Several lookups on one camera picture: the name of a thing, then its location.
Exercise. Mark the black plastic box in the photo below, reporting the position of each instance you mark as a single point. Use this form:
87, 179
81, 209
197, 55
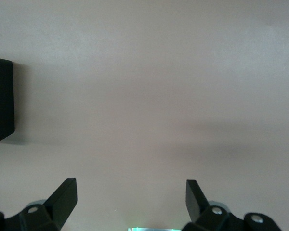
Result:
1, 101

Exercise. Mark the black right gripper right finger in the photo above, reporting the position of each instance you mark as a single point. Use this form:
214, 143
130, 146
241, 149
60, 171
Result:
197, 207

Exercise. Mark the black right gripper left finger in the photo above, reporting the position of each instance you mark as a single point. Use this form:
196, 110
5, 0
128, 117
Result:
60, 204

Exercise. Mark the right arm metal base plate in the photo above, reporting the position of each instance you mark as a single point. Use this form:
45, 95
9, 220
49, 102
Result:
154, 229

